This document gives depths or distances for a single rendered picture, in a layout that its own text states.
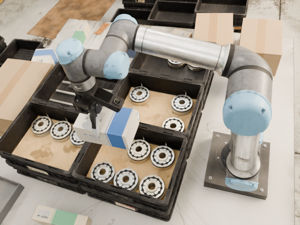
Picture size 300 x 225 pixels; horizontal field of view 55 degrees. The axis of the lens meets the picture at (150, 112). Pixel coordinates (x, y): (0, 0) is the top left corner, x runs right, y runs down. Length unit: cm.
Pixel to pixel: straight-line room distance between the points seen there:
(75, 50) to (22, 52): 205
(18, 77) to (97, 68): 98
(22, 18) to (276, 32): 311
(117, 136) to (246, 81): 47
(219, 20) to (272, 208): 109
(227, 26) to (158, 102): 66
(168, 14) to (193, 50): 197
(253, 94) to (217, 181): 64
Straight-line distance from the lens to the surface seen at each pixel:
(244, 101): 72
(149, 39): 84
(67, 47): 81
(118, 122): 101
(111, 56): 77
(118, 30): 85
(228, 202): 132
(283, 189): 140
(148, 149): 125
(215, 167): 133
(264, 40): 174
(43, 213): 137
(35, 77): 167
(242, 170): 105
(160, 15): 277
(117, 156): 129
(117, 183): 120
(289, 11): 357
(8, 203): 150
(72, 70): 82
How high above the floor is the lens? 194
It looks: 52 degrees down
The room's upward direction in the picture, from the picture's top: 11 degrees counter-clockwise
